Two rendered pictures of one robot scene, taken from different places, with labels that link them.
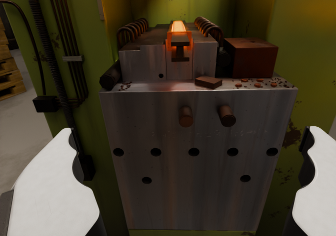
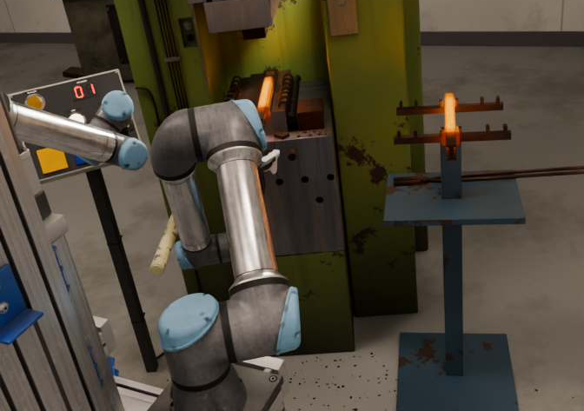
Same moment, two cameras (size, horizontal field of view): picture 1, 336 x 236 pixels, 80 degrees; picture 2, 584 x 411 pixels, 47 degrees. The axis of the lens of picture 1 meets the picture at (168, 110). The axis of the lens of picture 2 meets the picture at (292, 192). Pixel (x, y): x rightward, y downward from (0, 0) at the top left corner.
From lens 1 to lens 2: 1.80 m
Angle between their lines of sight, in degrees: 3
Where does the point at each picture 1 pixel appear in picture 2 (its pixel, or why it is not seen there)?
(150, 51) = not seen: hidden behind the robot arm
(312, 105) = (385, 143)
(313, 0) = (355, 70)
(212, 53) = (282, 116)
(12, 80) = not seen: outside the picture
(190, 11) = (283, 56)
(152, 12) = (245, 60)
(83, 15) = (195, 91)
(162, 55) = not seen: hidden behind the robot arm
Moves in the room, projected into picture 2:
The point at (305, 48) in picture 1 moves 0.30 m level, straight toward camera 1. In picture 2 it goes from (362, 101) to (316, 135)
